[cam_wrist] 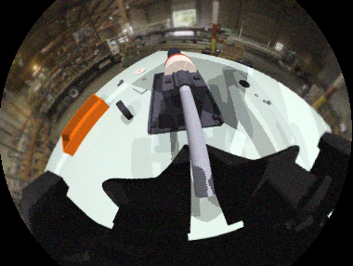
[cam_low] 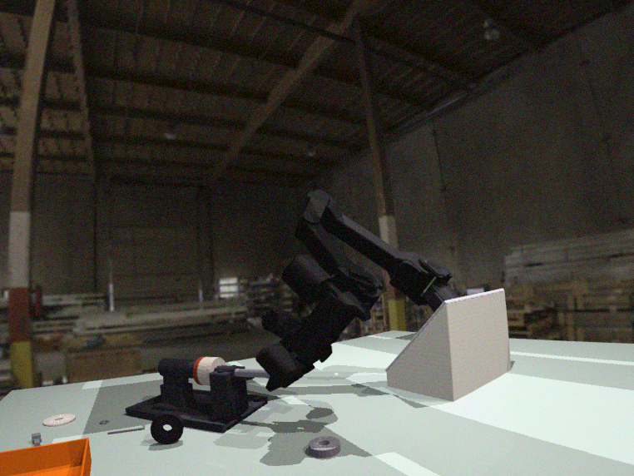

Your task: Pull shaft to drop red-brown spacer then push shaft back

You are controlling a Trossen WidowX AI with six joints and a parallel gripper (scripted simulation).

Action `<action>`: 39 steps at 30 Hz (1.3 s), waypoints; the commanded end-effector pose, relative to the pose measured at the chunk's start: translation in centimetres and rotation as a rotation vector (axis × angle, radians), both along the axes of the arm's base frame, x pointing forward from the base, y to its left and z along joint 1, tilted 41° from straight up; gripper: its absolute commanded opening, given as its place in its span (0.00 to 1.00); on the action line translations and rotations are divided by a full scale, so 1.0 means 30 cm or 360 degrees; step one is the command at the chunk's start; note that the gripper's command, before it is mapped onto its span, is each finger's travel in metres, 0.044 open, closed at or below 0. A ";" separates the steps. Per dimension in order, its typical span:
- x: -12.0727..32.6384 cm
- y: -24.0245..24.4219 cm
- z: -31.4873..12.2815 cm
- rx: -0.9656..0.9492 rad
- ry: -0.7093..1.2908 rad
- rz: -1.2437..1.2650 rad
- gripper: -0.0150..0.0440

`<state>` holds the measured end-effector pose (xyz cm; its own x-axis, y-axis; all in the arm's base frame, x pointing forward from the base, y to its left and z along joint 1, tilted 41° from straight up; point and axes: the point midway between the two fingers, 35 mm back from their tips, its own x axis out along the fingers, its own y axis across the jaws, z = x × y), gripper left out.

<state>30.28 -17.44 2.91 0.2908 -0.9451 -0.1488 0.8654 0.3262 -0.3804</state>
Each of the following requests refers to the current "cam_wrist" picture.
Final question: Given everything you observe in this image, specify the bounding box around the dark grey ring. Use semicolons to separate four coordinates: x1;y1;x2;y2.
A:
240;80;251;87

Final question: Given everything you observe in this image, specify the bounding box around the grey metal shaft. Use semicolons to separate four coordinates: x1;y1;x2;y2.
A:
179;85;215;198

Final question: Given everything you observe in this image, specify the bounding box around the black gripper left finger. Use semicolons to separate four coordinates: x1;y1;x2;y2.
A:
101;144;191;233

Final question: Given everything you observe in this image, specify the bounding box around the orange rectangular tray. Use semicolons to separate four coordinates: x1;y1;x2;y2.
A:
60;93;110;155

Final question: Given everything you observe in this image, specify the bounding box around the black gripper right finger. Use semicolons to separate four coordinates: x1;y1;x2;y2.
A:
206;144;300;226

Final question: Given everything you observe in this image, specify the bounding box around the black rubber ring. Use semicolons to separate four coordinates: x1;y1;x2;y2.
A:
116;100;133;119

